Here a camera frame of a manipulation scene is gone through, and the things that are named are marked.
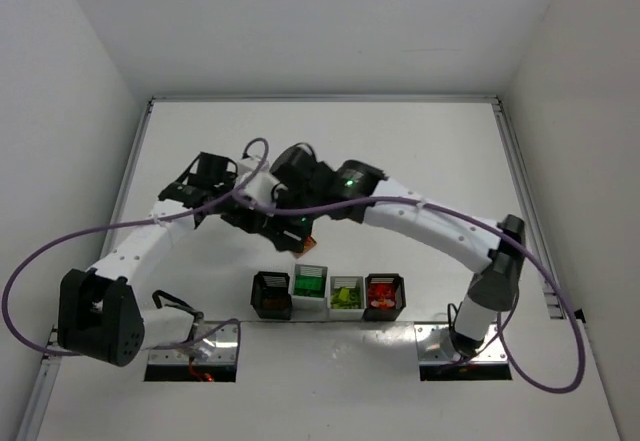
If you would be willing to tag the white bin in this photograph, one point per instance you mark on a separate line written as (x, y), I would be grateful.
(317, 302)
(341, 312)

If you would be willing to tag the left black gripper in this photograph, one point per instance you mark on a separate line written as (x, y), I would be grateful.
(245, 218)

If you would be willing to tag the lime curved lego brick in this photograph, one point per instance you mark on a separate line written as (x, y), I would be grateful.
(345, 294)

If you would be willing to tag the far left black bin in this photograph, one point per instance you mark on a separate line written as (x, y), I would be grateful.
(270, 296)

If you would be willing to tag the far right black bin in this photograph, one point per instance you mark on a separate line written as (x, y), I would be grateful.
(384, 315)

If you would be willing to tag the long green lego brick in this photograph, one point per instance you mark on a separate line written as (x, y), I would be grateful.
(308, 285)

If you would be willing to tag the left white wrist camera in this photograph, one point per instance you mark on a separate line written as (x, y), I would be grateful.
(264, 186)

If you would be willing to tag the tan lego plate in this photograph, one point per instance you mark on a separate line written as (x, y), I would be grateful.
(275, 304)
(309, 244)

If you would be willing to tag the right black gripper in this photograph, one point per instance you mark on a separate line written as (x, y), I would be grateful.
(291, 237)

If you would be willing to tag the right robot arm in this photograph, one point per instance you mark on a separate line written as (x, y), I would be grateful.
(364, 194)

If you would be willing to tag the metal base plate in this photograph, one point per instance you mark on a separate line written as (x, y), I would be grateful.
(434, 347)
(218, 347)

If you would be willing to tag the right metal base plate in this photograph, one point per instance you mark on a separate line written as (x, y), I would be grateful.
(434, 347)

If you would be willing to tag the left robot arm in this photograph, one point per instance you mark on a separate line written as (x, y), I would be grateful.
(101, 313)

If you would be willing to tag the left white bin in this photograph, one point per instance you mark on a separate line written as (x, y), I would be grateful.
(317, 302)

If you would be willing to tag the right white bin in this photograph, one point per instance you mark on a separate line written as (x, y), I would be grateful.
(341, 312)

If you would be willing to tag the black bin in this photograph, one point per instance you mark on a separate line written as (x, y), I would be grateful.
(384, 315)
(270, 296)

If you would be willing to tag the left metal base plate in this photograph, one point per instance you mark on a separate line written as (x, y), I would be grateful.
(218, 347)

